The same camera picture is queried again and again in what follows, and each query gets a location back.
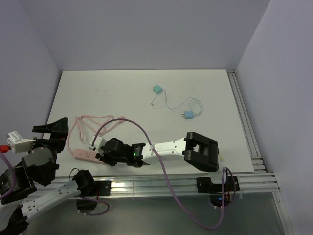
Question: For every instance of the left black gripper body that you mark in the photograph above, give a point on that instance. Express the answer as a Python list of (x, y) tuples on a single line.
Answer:
[(56, 146)]

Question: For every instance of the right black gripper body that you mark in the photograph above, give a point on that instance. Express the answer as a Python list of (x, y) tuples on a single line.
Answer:
[(110, 160)]

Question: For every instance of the pink power strip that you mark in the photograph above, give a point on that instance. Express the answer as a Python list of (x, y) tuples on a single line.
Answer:
[(86, 155)]

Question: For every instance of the blue charger plug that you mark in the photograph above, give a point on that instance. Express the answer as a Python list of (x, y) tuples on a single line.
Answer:
[(187, 115)]

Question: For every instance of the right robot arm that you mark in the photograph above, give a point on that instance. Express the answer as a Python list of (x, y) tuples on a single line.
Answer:
[(191, 154)]

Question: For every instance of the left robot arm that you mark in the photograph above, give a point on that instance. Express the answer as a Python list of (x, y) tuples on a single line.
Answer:
[(25, 187)]

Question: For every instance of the pink power plug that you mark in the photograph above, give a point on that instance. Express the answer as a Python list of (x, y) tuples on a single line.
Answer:
[(121, 118)]

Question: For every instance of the teal charger plug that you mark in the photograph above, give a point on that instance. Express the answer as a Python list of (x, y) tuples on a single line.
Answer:
[(157, 89)]

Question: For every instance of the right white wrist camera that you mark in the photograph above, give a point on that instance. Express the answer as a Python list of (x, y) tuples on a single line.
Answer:
[(96, 143)]

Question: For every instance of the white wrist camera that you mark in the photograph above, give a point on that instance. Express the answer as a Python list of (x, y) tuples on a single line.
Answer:
[(96, 143), (17, 143)]

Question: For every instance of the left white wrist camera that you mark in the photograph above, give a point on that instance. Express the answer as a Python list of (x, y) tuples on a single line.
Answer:
[(17, 143)]

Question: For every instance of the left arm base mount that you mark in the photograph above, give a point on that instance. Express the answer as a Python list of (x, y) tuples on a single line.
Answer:
[(87, 205)]

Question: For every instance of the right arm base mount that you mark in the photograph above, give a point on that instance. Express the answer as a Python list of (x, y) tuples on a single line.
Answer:
[(231, 186)]

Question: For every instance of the right aluminium rail frame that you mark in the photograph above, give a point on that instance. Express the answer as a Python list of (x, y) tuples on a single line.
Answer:
[(256, 158)]

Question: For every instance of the aluminium rail frame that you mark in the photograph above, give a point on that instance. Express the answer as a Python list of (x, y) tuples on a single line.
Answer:
[(256, 158), (143, 205)]

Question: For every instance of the front aluminium rail frame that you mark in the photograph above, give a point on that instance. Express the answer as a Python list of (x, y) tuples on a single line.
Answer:
[(143, 205)]

